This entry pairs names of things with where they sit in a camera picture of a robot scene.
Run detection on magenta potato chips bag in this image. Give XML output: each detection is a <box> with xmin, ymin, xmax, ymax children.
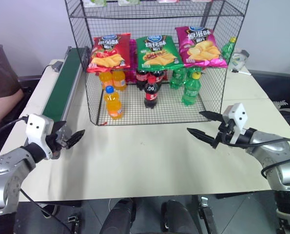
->
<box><xmin>174</xmin><ymin>25</ymin><xmax>228</xmax><ymax>68</ymax></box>

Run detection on black wire mesh rack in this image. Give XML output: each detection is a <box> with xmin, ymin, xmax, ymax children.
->
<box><xmin>64</xmin><ymin>0</ymin><xmax>250</xmax><ymax>126</ymax></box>

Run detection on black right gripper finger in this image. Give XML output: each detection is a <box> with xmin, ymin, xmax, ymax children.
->
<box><xmin>198</xmin><ymin>111</ymin><xmax>225</xmax><ymax>122</ymax></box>
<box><xmin>186</xmin><ymin>127</ymin><xmax>220</xmax><ymax>149</ymax></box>

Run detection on green soda bottle yellow cap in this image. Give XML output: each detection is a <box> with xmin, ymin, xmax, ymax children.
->
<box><xmin>220</xmin><ymin>37</ymin><xmax>237</xmax><ymax>65</ymax></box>
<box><xmin>181</xmin><ymin>70</ymin><xmax>203</xmax><ymax>106</ymax></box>

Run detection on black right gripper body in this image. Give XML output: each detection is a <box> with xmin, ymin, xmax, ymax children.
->
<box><xmin>217</xmin><ymin>119</ymin><xmax>236</xmax><ymax>144</ymax></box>

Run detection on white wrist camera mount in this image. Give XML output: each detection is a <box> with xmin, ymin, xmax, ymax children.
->
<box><xmin>222</xmin><ymin>102</ymin><xmax>249</xmax><ymax>146</ymax></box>
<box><xmin>25</xmin><ymin>114</ymin><xmax>57</xmax><ymax>160</ymax></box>

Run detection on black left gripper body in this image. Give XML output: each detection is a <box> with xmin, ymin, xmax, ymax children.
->
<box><xmin>46</xmin><ymin>122</ymin><xmax>73</xmax><ymax>159</ymax></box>

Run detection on pink snack bag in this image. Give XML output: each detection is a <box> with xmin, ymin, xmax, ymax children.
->
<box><xmin>125</xmin><ymin>39</ymin><xmax>138</xmax><ymax>83</ymax></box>

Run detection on green potato chips bag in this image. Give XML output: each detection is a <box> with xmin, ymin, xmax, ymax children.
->
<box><xmin>135</xmin><ymin>35</ymin><xmax>184</xmax><ymax>71</ymax></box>

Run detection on person's brown shirt torso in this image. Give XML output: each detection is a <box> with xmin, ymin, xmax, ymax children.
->
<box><xmin>0</xmin><ymin>40</ymin><xmax>21</xmax><ymax>108</ymax></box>

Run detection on white box with blue label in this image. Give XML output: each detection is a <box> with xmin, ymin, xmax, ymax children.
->
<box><xmin>230</xmin><ymin>48</ymin><xmax>251</xmax><ymax>72</ymax></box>

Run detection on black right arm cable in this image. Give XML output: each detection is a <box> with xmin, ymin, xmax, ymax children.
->
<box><xmin>219</xmin><ymin>135</ymin><xmax>290</xmax><ymax>179</ymax></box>

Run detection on dark rounded shape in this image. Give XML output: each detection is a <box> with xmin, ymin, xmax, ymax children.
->
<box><xmin>160</xmin><ymin>199</ymin><xmax>192</xmax><ymax>234</ymax></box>
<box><xmin>101</xmin><ymin>198</ymin><xmax>136</xmax><ymax>234</ymax></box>

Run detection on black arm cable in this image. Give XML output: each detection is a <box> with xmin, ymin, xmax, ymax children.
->
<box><xmin>219</xmin><ymin>135</ymin><xmax>290</xmax><ymax>179</ymax></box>
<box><xmin>0</xmin><ymin>116</ymin><xmax>30</xmax><ymax>147</ymax></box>

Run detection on cola bottle red cap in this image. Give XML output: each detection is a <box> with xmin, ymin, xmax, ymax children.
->
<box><xmin>143</xmin><ymin>76</ymin><xmax>163</xmax><ymax>109</ymax></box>

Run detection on red potato chips bag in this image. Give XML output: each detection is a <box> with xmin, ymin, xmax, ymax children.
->
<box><xmin>86</xmin><ymin>33</ymin><xmax>132</xmax><ymax>73</ymax></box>

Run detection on black table clamp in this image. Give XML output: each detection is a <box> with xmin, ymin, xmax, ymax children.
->
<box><xmin>199</xmin><ymin>195</ymin><xmax>218</xmax><ymax>234</ymax></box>
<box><xmin>66</xmin><ymin>214</ymin><xmax>80</xmax><ymax>234</ymax></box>

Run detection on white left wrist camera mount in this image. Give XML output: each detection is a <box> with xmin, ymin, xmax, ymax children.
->
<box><xmin>25</xmin><ymin>114</ymin><xmax>57</xmax><ymax>160</ymax></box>

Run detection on thin black cable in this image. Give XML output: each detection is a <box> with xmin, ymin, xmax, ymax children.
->
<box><xmin>19</xmin><ymin>188</ymin><xmax>74</xmax><ymax>234</ymax></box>

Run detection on orange soda bottle blue cap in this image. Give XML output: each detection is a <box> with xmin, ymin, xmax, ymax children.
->
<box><xmin>103</xmin><ymin>85</ymin><xmax>124</xmax><ymax>121</ymax></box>

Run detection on green conveyor belt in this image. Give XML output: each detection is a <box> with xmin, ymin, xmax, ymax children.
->
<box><xmin>40</xmin><ymin>46</ymin><xmax>87</xmax><ymax>123</ymax></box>

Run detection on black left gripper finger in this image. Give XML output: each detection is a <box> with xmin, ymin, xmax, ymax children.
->
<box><xmin>52</xmin><ymin>120</ymin><xmax>67</xmax><ymax>135</ymax></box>
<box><xmin>66</xmin><ymin>129</ymin><xmax>86</xmax><ymax>148</ymax></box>

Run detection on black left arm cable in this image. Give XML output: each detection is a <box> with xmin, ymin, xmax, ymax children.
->
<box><xmin>0</xmin><ymin>116</ymin><xmax>30</xmax><ymax>147</ymax></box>

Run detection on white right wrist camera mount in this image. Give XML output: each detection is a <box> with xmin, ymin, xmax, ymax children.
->
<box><xmin>222</xmin><ymin>102</ymin><xmax>249</xmax><ymax>146</ymax></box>

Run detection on white marker pen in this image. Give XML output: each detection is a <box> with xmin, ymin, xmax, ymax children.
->
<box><xmin>231</xmin><ymin>68</ymin><xmax>252</xmax><ymax>76</ymax></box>

